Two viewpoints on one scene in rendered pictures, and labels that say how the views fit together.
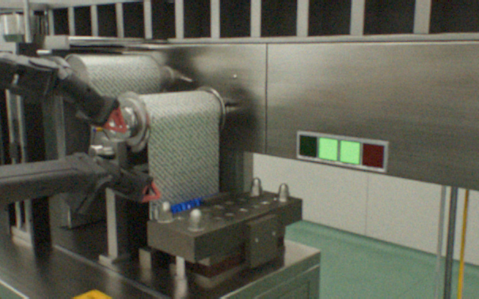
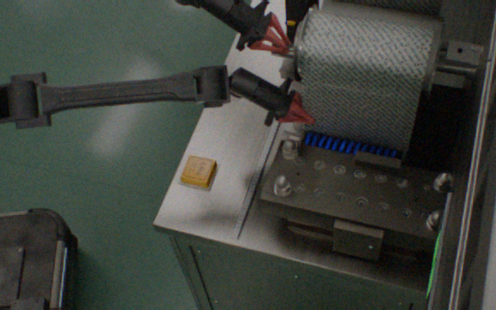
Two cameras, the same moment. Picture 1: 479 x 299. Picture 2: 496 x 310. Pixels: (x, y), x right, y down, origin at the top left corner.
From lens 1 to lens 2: 1.30 m
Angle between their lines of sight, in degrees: 71
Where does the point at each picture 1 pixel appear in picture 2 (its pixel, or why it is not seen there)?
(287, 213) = (415, 241)
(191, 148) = (367, 102)
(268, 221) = (364, 236)
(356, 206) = not seen: outside the picture
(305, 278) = (403, 299)
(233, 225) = (316, 213)
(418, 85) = not seen: outside the picture
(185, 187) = (353, 127)
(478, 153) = not seen: outside the picture
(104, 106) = (247, 33)
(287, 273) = (369, 282)
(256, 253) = (342, 246)
